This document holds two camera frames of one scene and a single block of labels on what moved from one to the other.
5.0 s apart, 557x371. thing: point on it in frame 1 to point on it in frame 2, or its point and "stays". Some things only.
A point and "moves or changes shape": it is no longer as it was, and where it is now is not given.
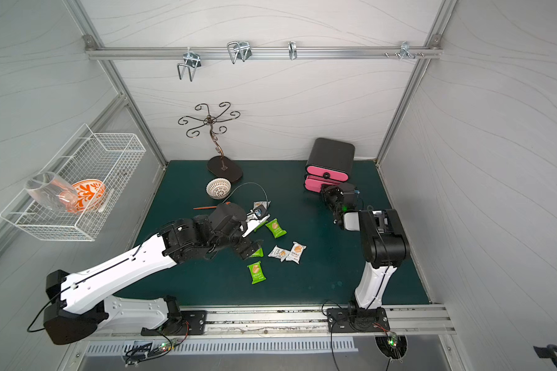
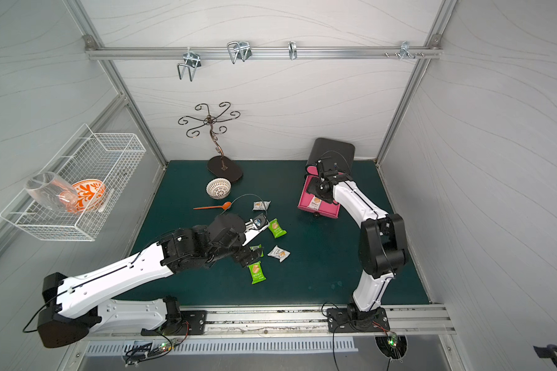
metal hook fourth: x=404 y=49 stays
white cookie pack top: x=258 y=203 stays
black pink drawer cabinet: x=329 y=162 moves or changes shape
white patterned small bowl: x=218 y=188 stays
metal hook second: x=239 y=49 stays
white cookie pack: x=296 y=252 to x=315 y=203
